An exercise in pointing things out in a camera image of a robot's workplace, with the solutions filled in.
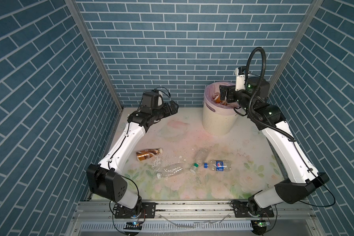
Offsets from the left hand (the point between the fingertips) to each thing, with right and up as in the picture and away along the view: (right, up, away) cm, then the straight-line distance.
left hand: (177, 107), depth 77 cm
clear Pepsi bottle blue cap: (+25, -33, +7) cm, 42 cm away
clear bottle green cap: (+15, -32, +19) cm, 40 cm away
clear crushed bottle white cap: (-4, -36, +8) cm, 37 cm away
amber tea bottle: (-19, -28, +12) cm, 36 cm away
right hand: (+26, +9, -11) cm, 30 cm away
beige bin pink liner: (+25, -5, +10) cm, 27 cm away
